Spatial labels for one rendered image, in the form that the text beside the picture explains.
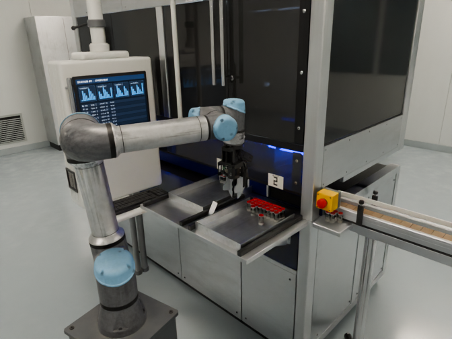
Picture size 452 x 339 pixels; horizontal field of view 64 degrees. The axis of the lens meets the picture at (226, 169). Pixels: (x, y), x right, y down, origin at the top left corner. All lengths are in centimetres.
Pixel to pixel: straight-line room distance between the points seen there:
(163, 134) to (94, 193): 30
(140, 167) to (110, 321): 111
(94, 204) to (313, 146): 85
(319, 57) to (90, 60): 109
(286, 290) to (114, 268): 100
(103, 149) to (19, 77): 561
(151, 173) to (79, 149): 121
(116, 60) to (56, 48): 428
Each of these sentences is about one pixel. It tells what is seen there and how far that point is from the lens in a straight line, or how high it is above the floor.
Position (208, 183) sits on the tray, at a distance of 199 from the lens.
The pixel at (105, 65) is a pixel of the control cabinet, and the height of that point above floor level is 152.
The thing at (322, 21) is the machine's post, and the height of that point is 168.
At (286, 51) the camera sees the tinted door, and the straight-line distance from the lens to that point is 153.
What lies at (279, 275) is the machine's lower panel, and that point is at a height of 53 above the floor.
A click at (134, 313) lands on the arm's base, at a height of 84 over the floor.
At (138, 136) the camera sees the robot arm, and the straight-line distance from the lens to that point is 100.
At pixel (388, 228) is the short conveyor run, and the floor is 91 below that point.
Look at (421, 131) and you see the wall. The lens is 622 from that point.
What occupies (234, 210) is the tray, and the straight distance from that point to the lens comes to 168.
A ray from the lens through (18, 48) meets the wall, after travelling 657.
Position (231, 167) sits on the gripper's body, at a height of 121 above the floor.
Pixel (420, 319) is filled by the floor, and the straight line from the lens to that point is 266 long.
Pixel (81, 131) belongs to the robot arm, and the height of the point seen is 141.
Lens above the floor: 163
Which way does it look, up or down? 20 degrees down
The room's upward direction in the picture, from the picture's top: 1 degrees counter-clockwise
